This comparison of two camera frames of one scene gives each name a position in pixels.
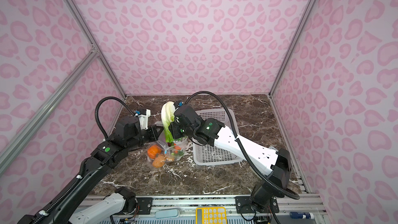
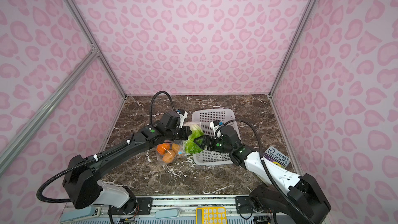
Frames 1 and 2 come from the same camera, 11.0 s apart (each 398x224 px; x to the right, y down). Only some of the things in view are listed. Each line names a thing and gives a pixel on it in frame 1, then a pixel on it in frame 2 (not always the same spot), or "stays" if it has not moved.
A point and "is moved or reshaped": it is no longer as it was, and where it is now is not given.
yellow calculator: [211, 215] stays
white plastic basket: [209, 155] stays
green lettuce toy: [167, 111] is moved or reshaped
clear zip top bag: [167, 149] is moved or reshaped
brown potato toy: [156, 162] to [169, 157]
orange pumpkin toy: [153, 151] to [161, 150]
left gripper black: [155, 135] to [186, 133]
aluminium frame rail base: [285, 209] stays
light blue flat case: [167, 213] stays
